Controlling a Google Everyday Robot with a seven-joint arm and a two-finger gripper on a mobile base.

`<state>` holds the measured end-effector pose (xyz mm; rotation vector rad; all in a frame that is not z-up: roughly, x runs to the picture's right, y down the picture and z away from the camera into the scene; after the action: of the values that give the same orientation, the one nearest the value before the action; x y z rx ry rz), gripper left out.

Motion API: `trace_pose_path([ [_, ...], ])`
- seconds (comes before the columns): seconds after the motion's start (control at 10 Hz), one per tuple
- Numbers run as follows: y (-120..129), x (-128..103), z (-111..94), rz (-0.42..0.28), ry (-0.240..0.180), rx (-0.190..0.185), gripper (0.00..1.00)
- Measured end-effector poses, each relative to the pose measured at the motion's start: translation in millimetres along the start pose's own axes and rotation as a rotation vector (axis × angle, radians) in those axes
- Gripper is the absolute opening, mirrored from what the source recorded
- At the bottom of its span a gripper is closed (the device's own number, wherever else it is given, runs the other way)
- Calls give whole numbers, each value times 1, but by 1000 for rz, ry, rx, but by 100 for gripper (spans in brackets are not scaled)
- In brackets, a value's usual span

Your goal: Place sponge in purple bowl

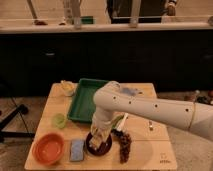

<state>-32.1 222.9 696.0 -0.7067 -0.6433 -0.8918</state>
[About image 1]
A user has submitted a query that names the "brown grape bunch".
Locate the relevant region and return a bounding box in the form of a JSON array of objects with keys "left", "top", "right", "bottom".
[{"left": 112, "top": 129, "right": 132, "bottom": 163}]

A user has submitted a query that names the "small metal object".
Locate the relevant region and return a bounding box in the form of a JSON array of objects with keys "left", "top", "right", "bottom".
[{"left": 149, "top": 120, "right": 153, "bottom": 131}]

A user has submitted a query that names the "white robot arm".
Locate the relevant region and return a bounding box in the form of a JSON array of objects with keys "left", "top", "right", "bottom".
[{"left": 89, "top": 81, "right": 213, "bottom": 150}]

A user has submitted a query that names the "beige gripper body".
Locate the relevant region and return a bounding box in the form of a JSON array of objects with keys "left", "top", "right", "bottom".
[{"left": 88, "top": 116, "right": 112, "bottom": 150}]

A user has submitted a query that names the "green plastic tray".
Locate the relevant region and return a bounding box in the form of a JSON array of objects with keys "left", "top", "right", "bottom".
[{"left": 67, "top": 78, "right": 107, "bottom": 123}]

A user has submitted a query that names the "black stand with cable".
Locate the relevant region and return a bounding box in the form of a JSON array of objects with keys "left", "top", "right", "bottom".
[{"left": 0, "top": 77, "right": 36, "bottom": 144}]

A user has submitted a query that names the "orange bowl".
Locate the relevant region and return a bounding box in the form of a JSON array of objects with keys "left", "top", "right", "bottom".
[{"left": 32, "top": 133, "right": 65, "bottom": 166}]

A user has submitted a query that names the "dark purple bowl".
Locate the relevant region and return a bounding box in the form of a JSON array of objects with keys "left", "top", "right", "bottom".
[{"left": 86, "top": 133, "right": 112, "bottom": 156}]

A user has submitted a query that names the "small green cup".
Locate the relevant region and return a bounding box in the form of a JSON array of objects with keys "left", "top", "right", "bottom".
[{"left": 52, "top": 113, "right": 67, "bottom": 129}]

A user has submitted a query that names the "white handled utensil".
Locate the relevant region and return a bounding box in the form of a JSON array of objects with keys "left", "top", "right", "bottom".
[{"left": 116, "top": 113, "right": 129, "bottom": 131}]

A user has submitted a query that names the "blue sponge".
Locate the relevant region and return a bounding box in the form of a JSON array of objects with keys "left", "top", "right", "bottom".
[{"left": 70, "top": 139, "right": 84, "bottom": 162}]

